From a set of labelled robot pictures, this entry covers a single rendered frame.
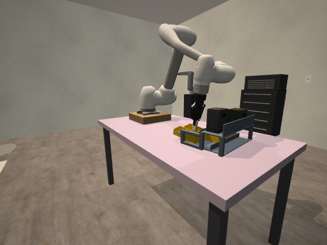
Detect olive green case with orange latches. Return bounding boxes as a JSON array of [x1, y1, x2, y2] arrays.
[[227, 108, 248, 123]]

